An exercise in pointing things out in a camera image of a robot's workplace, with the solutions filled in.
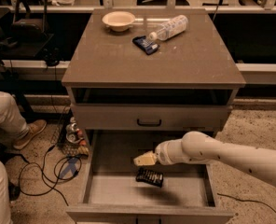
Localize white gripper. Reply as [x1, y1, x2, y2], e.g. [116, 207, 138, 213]
[133, 139, 188, 166]

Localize black rxbar chocolate bar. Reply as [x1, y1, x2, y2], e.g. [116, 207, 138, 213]
[136, 168, 163, 188]

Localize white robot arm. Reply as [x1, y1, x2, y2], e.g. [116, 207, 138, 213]
[133, 132, 276, 187]

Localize open grey middle drawer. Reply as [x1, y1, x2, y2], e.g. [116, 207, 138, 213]
[67, 131, 234, 224]

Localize closed grey top drawer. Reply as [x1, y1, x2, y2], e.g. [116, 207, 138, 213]
[71, 104, 231, 132]

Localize grey drawer cabinet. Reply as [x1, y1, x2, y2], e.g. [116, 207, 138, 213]
[61, 7, 247, 224]

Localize blue snack packet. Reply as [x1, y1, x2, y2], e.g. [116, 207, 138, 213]
[132, 35, 159, 55]

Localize tan shoe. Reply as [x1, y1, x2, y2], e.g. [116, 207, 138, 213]
[13, 119, 47, 150]

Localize clear plastic water bottle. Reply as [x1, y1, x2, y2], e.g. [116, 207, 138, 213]
[148, 15, 188, 41]

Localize white ceramic bowl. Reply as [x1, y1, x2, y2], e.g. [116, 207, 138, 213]
[102, 11, 135, 32]

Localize black office chair base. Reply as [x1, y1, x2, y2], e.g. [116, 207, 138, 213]
[0, 143, 28, 202]

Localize person leg beige trousers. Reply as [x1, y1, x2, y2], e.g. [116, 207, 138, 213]
[0, 91, 29, 139]

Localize black chair with bag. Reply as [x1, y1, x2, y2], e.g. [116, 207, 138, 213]
[0, 0, 59, 66]

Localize black top drawer handle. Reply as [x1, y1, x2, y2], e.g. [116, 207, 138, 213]
[136, 119, 162, 127]

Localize wire basket with cans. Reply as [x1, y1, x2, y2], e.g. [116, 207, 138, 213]
[51, 110, 89, 157]

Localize black floor cable right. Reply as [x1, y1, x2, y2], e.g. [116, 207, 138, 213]
[216, 192, 276, 224]

